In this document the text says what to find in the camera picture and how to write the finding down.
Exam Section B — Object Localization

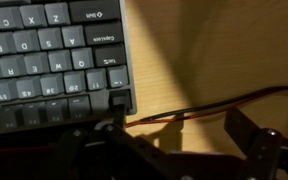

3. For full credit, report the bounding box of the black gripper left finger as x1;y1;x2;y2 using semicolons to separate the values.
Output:
55;94;187;180

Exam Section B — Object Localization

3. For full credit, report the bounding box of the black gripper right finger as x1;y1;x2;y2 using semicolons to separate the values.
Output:
223;107;283;180

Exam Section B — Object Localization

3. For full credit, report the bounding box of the grey mechanical keyboard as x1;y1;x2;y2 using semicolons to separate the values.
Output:
0;0;138;136

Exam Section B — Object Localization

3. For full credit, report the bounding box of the black desk mat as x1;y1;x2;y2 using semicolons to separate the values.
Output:
0;128;68;180

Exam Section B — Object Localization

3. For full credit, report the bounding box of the red and black wire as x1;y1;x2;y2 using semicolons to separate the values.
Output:
125;83;288;129

